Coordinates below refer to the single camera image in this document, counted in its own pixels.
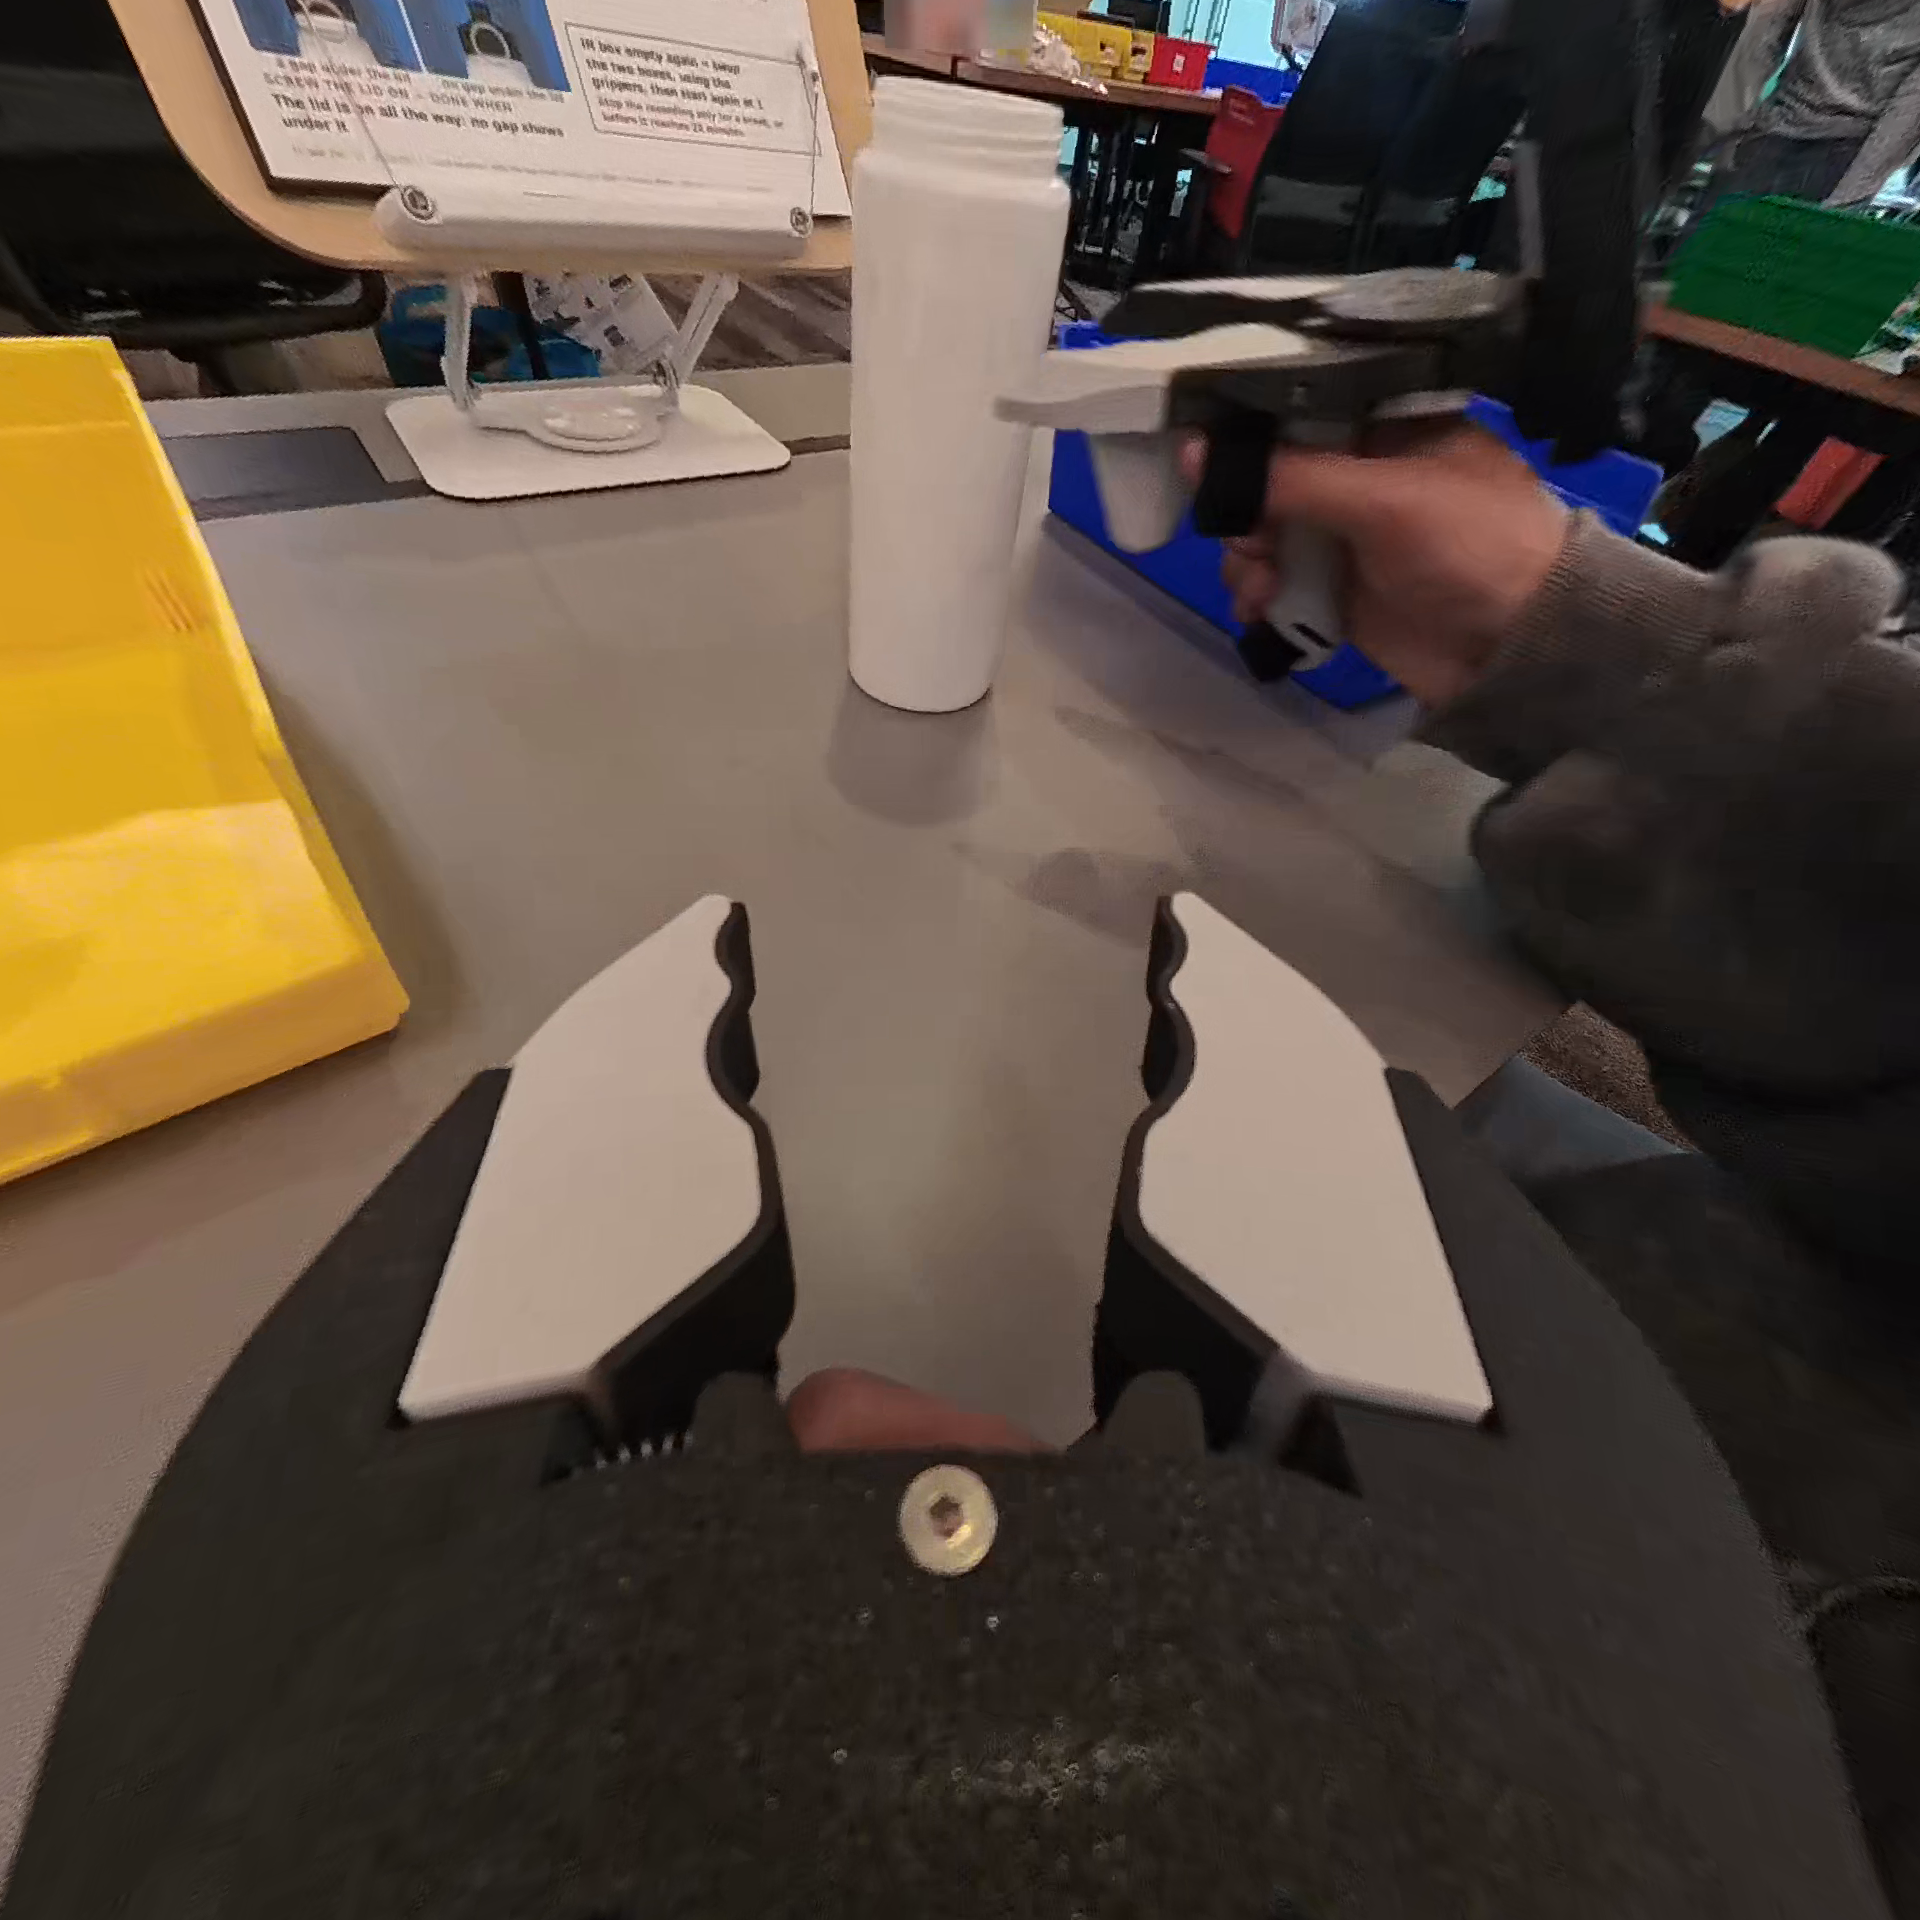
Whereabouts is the white plastic bottle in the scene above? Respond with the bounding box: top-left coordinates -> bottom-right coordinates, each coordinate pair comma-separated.
845,75 -> 1073,714

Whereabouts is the printed instruction sheet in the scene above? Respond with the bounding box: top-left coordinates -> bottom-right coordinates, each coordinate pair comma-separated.
192,0 -> 823,206

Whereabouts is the person's right forearm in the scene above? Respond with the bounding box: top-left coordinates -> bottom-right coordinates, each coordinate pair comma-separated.
1417,511 -> 1920,1097

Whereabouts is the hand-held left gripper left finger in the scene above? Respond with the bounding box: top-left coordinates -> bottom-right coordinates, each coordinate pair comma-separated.
392,894 -> 797,1446

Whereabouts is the blue bag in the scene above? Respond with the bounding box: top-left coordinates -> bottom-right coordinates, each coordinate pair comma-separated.
382,275 -> 602,388

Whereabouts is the wooden background table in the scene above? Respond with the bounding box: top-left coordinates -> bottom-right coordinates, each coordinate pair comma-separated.
861,38 -> 1223,286

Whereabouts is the printed paper sheet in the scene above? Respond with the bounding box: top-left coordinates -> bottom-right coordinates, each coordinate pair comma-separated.
525,269 -> 680,364

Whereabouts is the small yellow bin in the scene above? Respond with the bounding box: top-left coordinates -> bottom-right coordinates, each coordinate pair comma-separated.
1034,13 -> 1157,85

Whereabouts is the yellow plastic bin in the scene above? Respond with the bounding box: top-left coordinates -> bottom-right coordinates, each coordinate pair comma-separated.
0,336 -> 412,1188

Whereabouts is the green crate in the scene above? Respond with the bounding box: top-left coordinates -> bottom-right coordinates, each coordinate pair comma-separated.
1665,192 -> 1920,361

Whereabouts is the wooden side table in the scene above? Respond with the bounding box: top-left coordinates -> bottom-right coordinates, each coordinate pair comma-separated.
1641,306 -> 1920,452

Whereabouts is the blue plastic bin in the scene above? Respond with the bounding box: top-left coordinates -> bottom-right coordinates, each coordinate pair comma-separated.
1046,393 -> 1664,710

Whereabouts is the person's right hand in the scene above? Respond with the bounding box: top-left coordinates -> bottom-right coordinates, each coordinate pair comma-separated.
1218,439 -> 1573,710

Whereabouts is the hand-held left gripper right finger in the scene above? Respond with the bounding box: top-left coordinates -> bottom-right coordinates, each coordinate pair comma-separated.
1093,891 -> 1500,1461

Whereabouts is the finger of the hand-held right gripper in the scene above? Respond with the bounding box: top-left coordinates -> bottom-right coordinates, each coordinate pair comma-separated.
994,321 -> 1326,438
1098,275 -> 1359,344

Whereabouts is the instruction sheet on wooden stand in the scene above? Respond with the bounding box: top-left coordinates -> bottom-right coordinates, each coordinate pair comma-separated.
108,0 -> 875,505

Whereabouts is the black office chair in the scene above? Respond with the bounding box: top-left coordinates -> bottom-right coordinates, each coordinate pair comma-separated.
0,0 -> 384,393
1185,0 -> 1532,278

